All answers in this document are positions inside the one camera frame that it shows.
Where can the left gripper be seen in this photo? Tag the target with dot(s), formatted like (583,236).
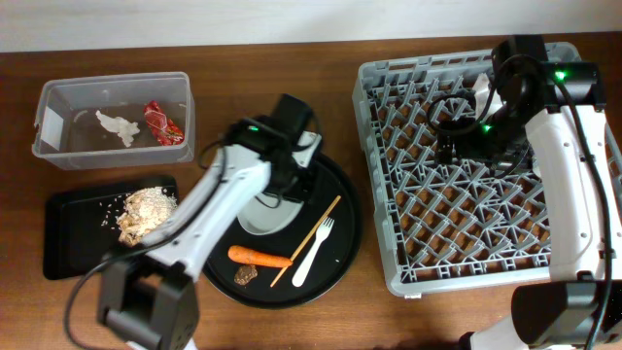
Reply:
(304,191)

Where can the orange carrot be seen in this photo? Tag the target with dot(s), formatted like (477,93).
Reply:
(240,254)

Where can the grey plate with food scraps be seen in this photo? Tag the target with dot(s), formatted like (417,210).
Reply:
(264,215)

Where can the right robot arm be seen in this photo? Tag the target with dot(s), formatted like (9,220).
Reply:
(552,116)

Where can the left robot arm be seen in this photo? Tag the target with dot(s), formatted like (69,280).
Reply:
(148,296)

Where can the pile of food scraps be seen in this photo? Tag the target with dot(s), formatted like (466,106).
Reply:
(135,215)

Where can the wooden chopstick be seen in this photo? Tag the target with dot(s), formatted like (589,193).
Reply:
(306,239)

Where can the brown food lump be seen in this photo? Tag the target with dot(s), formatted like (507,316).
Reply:
(245,274)

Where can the grey dishwasher rack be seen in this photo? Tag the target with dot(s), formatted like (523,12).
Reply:
(454,226)

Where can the black rectangular tray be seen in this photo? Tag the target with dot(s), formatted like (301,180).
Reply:
(81,225)

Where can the red snack wrapper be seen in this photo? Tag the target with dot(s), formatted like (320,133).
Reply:
(165,132)

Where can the white plastic fork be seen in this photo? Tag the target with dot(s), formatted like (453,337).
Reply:
(321,235)

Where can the clear plastic bin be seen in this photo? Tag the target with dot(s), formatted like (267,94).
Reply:
(71,137)

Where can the white tissue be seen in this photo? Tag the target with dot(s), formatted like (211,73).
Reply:
(124,129)

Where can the round black tray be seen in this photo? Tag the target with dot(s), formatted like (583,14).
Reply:
(334,257)

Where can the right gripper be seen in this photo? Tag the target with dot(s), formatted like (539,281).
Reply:
(465,146)

